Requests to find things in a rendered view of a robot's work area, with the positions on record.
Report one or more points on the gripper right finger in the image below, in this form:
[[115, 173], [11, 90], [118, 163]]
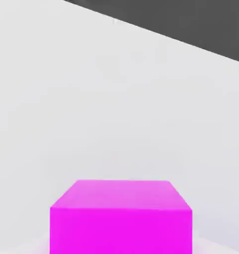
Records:
[[202, 248]]

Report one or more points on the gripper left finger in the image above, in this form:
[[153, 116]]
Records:
[[41, 248]]

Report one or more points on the small magenta cube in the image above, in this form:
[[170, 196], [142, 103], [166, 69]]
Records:
[[121, 228]]

